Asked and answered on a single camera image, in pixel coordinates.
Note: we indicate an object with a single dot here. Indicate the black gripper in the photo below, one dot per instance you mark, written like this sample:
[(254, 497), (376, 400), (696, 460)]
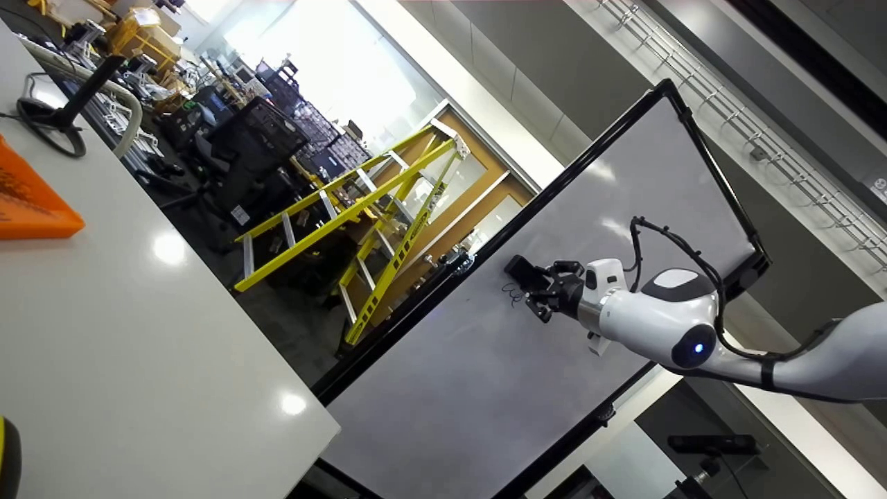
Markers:
[(570, 289)]

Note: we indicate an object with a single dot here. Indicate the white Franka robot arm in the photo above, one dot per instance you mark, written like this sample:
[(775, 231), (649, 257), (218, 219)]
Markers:
[(666, 323)]

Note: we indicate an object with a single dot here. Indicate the large black-framed whiteboard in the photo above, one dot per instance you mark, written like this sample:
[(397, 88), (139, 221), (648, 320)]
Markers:
[(518, 389)]

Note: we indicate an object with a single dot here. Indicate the wooden door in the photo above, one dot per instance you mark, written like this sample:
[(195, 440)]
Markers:
[(481, 183)]

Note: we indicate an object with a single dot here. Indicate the yellow step ladder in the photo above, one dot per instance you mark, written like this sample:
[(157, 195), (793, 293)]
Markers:
[(371, 221)]

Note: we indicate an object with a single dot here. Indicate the white metal railing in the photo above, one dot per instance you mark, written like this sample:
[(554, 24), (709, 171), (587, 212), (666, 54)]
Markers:
[(723, 101)]

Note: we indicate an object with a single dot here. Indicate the black equipment cart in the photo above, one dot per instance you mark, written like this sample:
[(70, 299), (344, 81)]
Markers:
[(251, 148)]

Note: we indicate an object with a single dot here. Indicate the yellow machine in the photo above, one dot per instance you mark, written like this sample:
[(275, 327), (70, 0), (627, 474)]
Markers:
[(142, 36)]

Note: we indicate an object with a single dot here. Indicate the black stand with round base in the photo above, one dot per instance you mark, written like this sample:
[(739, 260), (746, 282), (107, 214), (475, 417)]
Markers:
[(64, 106)]

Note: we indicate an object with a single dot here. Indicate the orange drill bit case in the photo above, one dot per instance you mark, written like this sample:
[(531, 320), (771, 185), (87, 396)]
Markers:
[(23, 198)]

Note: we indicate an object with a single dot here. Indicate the yellow and black roll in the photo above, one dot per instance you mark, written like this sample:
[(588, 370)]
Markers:
[(10, 457)]

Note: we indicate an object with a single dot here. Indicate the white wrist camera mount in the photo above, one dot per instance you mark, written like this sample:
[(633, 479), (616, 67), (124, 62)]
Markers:
[(605, 277)]

